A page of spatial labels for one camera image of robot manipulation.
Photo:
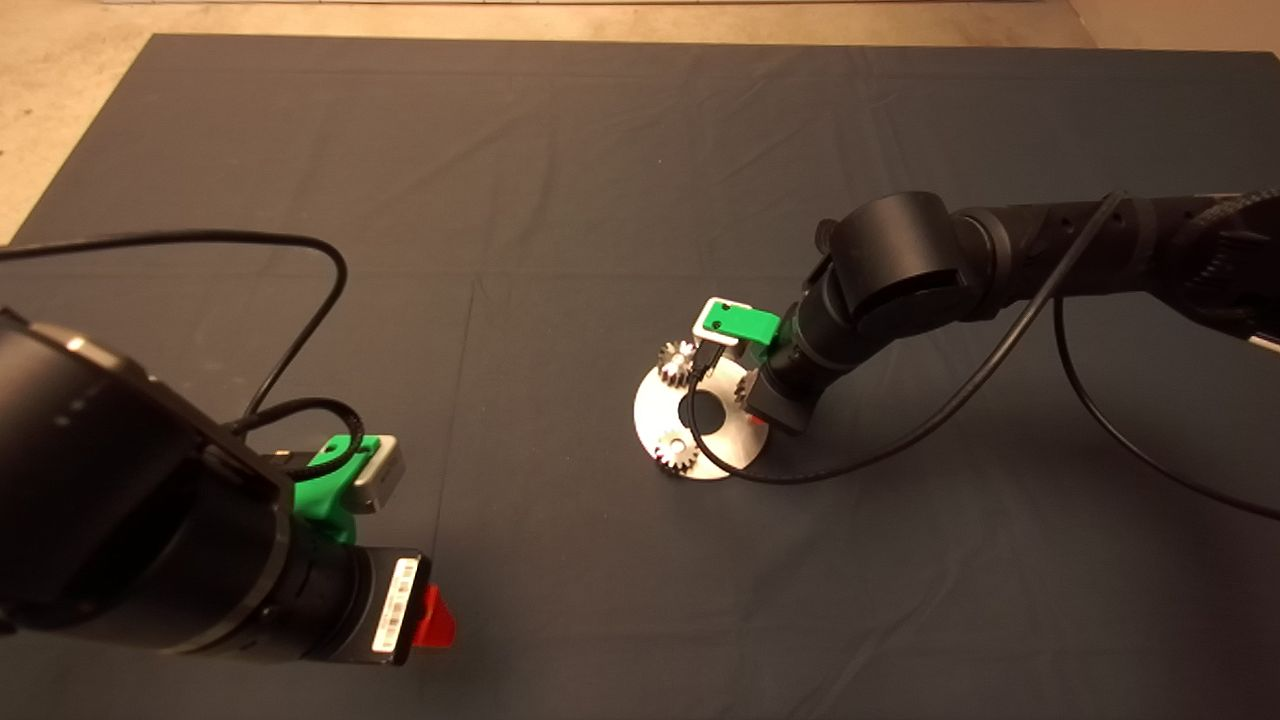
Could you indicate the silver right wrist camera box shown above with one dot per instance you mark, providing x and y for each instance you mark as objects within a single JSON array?
[{"x": 702, "y": 332}]

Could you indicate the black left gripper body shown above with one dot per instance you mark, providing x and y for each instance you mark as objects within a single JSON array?
[{"x": 388, "y": 605}]

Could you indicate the dark grey table cloth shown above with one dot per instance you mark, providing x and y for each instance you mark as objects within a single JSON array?
[{"x": 640, "y": 150}]

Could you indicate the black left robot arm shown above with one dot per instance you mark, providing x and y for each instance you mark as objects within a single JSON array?
[{"x": 120, "y": 500}]

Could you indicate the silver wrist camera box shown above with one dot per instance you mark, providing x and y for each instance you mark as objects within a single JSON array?
[
  {"x": 380, "y": 476},
  {"x": 702, "y": 332}
]

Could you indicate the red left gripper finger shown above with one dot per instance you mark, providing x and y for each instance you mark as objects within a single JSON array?
[{"x": 435, "y": 617}]

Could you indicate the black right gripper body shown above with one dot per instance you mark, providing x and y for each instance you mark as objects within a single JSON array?
[{"x": 783, "y": 403}]

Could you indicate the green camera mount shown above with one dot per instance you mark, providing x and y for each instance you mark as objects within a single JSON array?
[
  {"x": 322, "y": 495},
  {"x": 742, "y": 320}
]

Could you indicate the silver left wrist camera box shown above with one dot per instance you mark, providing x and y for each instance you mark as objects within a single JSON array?
[{"x": 380, "y": 476}]

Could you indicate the steel planetary gear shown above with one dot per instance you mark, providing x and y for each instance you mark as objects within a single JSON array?
[
  {"x": 678, "y": 365},
  {"x": 745, "y": 388},
  {"x": 678, "y": 456}
]

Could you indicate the green left camera mount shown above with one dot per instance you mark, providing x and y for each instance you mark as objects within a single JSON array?
[{"x": 322, "y": 495}]

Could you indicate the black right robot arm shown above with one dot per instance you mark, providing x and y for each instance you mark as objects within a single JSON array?
[{"x": 920, "y": 265}]

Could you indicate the green right camera mount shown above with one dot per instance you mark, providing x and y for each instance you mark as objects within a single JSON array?
[{"x": 742, "y": 320}]

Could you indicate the round metal carrier plate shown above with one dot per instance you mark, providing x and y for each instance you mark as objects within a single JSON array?
[{"x": 660, "y": 420}]

